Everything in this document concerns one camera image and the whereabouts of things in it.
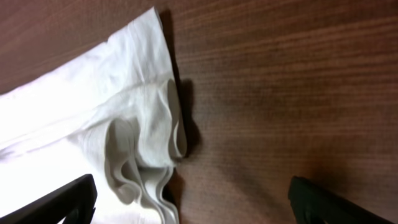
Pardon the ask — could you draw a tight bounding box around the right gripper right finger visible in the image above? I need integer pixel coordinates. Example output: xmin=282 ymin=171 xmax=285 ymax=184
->
xmin=288 ymin=176 xmax=392 ymax=224

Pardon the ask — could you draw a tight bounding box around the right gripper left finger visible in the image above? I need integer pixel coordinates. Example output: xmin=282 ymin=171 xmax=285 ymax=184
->
xmin=1 ymin=174 xmax=98 ymax=224

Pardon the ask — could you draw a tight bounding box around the white t-shirt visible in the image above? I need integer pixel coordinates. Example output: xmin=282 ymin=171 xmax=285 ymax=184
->
xmin=1 ymin=8 xmax=187 ymax=223

